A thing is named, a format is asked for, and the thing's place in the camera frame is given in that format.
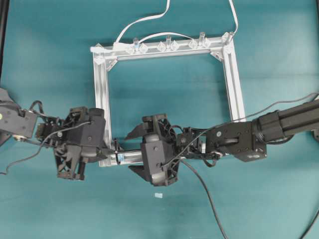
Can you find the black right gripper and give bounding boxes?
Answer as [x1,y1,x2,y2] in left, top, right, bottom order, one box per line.
[125,114,204,183]

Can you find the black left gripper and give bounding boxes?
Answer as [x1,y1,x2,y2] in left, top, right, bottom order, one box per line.
[37,107,124,180]

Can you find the white ribbon wire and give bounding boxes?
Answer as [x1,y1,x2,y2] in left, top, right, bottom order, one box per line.
[91,0,240,53]

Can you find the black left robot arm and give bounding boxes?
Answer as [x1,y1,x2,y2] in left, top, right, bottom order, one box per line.
[0,89,115,181]

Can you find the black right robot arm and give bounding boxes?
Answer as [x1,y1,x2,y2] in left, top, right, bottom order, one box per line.
[126,98,319,186]

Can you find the small blue tape piece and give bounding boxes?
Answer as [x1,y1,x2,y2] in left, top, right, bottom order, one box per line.
[154,193,163,199]

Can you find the metal post with blue tape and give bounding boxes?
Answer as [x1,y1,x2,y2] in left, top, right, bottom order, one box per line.
[116,153,125,164]

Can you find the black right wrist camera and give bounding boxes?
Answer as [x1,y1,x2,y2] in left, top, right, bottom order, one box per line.
[141,133,179,186]

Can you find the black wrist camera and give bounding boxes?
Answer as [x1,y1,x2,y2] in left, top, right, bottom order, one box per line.
[65,107,106,163]
[141,133,179,186]

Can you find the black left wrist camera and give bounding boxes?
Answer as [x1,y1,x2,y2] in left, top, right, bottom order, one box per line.
[65,107,106,163]

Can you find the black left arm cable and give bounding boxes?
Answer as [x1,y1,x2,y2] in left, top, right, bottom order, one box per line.
[0,100,91,176]

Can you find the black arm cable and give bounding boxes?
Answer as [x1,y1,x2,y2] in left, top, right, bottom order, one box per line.
[0,100,91,176]
[161,92,319,239]

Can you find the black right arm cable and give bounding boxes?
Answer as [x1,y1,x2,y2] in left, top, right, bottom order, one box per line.
[161,92,319,239]

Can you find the square aluminium extrusion frame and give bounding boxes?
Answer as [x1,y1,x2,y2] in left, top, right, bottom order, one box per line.
[90,32,246,167]

